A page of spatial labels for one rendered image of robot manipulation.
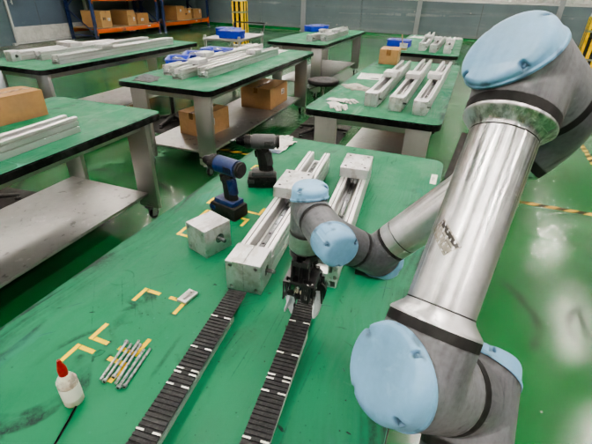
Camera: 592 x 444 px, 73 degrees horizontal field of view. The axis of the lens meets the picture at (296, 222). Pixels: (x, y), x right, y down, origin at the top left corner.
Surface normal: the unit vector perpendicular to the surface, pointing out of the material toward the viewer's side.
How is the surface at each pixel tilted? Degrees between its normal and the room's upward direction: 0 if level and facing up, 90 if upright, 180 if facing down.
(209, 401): 0
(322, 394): 0
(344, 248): 91
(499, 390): 50
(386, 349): 63
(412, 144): 90
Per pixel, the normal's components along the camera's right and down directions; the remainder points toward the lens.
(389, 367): -0.81, -0.23
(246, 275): -0.28, 0.48
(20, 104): 0.90, 0.21
